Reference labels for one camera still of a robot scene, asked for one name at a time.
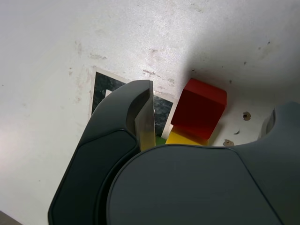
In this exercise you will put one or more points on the yellow cube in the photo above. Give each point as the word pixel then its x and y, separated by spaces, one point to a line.
pixel 180 140

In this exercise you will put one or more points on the red cube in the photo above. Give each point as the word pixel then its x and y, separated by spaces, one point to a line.
pixel 198 110

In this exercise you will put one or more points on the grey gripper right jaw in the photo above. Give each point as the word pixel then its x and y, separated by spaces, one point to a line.
pixel 187 187

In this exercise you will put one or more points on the green cube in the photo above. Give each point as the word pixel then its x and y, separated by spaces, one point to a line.
pixel 159 141

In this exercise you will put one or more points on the black tape square outline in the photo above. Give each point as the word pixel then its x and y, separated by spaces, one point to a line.
pixel 103 82

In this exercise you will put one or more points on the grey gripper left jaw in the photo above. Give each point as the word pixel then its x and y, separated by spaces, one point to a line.
pixel 93 164

